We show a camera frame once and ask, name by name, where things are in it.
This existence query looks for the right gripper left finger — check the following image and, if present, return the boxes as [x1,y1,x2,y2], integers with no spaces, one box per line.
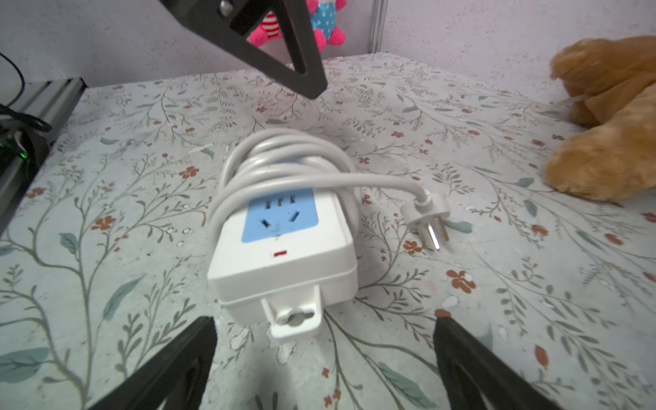
[92,316,217,410]

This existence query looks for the lower pink white plush doll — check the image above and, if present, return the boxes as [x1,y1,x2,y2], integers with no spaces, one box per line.
[249,12,283,47]

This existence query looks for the pink white plush doll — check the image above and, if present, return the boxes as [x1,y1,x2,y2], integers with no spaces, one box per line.
[307,0,348,52]
[249,12,283,47]

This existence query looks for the brown plush toy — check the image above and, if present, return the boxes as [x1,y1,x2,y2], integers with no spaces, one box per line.
[543,36,655,202]

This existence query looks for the white power strip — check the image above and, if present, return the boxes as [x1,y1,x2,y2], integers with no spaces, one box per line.
[207,189,358,343]

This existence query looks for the upper pink white plush doll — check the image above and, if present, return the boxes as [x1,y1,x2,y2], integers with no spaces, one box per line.
[307,0,348,52]

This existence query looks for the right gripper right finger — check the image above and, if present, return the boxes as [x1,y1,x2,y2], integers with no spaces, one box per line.
[433,318,559,410]

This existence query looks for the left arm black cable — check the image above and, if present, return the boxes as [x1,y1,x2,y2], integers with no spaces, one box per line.
[0,50,52,134]

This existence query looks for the white power cord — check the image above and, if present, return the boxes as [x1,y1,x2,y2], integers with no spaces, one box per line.
[207,127,452,252]

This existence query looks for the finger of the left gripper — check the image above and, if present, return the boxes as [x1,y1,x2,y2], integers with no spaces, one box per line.
[158,0,329,101]

